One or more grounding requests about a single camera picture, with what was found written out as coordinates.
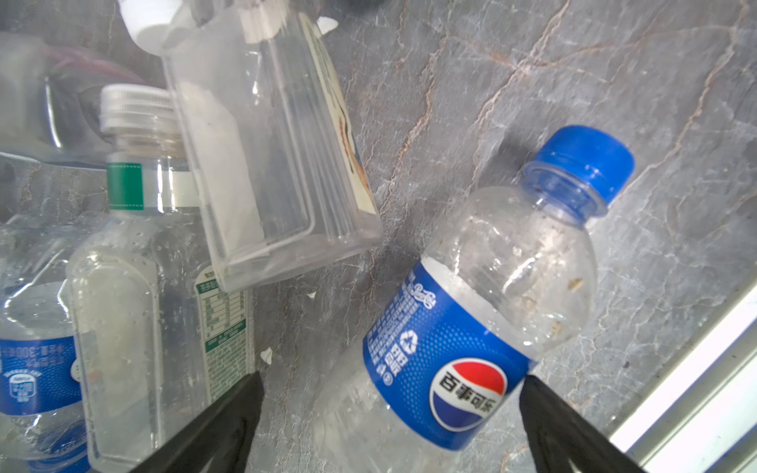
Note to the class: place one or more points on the clear bottle Pepsi label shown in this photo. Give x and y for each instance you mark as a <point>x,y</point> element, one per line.
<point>505,279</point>

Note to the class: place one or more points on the clear bottle blue label blue cap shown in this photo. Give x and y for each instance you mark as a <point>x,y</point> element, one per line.
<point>43,425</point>

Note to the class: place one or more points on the clear square bottle green band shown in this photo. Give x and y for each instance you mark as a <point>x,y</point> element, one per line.
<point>158,339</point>

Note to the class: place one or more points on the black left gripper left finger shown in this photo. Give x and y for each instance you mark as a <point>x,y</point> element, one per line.
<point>219,439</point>

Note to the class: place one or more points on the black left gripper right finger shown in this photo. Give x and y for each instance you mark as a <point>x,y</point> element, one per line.
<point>561,440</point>

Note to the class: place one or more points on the clear square bottle white cap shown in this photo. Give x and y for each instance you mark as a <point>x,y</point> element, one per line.
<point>267,133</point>

